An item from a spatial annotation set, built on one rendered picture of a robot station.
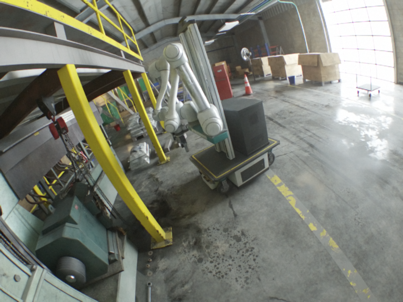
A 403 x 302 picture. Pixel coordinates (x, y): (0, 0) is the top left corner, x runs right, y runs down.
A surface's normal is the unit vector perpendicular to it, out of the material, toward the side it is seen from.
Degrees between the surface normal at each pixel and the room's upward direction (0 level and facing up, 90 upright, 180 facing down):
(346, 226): 0
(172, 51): 84
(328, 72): 90
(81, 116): 90
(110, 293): 0
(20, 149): 78
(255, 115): 90
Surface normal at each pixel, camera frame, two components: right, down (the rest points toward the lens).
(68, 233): 0.38, -0.92
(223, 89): -0.16, 0.51
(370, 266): -0.29, -0.84
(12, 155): 0.86, -0.51
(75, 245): 0.47, 0.28
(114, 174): 0.17, 0.41
